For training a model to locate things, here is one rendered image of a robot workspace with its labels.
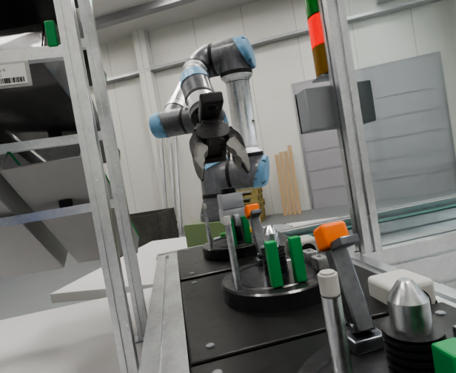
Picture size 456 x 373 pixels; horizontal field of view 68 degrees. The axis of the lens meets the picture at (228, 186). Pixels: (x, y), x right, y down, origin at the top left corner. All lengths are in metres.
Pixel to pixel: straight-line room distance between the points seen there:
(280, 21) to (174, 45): 2.64
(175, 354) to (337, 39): 0.49
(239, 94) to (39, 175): 0.79
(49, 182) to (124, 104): 8.88
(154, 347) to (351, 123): 0.42
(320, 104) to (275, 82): 7.82
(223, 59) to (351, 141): 0.76
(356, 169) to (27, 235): 0.58
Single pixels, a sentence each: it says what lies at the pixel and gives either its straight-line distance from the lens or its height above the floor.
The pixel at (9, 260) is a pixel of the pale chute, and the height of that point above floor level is 1.03.
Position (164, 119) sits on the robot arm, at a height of 1.30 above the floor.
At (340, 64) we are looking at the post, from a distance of 0.59.
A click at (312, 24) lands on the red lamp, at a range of 0.64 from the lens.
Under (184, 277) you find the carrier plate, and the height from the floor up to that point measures 0.97.
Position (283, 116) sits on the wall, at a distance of 8.25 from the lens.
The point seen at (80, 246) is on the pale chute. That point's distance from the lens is 0.75.
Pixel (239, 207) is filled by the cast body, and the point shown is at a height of 1.06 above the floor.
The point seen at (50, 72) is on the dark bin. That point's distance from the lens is 0.54.
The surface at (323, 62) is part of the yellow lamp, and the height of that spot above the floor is 1.28.
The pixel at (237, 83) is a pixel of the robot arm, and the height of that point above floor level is 1.43.
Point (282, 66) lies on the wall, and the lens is 8.48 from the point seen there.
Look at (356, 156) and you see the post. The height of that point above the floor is 1.12.
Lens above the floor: 1.12
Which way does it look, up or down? 2 degrees down
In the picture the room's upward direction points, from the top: 10 degrees counter-clockwise
